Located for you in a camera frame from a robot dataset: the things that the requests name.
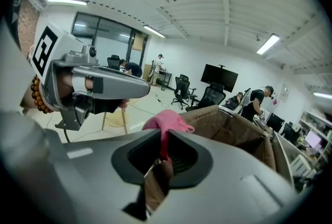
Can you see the pink cloth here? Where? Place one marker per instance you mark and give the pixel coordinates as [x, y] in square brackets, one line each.
[166, 122]

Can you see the long ceiling light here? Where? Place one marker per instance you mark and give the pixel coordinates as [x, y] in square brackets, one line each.
[268, 44]
[154, 31]
[67, 1]
[323, 95]

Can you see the black office chair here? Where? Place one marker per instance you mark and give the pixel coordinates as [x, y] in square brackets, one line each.
[113, 62]
[181, 89]
[211, 97]

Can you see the black computer monitor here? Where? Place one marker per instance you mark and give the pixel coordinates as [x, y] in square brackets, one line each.
[275, 123]
[291, 132]

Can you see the wooden stool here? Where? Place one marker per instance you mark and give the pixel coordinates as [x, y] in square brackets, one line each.
[116, 119]

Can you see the pink lit screen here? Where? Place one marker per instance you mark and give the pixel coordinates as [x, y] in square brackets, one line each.
[313, 139]

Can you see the brown fabric cart bag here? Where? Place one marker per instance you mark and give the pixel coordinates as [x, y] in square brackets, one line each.
[233, 129]

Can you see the white desk divider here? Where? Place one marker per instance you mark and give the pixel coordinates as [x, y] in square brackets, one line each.
[285, 155]

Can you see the brown cardboard sheet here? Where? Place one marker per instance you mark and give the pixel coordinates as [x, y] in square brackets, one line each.
[138, 42]

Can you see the white wall notice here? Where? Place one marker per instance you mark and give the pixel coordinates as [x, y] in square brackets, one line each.
[285, 93]

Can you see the black side table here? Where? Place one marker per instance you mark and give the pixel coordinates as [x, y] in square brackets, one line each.
[166, 77]

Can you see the person's left hand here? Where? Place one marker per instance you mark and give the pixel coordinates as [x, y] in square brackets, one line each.
[64, 85]

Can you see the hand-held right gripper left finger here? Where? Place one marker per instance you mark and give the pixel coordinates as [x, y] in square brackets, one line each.
[77, 179]

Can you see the dark framed glass partition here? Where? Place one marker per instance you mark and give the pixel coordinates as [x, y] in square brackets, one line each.
[111, 36]

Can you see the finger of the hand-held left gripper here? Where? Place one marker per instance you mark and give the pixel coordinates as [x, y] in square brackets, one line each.
[119, 85]

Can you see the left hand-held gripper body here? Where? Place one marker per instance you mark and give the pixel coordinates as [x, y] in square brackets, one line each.
[54, 49]

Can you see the white storage shelf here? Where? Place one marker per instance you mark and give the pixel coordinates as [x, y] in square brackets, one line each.
[317, 124]

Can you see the black television screen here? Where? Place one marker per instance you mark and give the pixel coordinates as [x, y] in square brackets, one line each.
[219, 77]

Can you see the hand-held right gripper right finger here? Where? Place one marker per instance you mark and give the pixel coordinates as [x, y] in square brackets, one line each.
[220, 192]

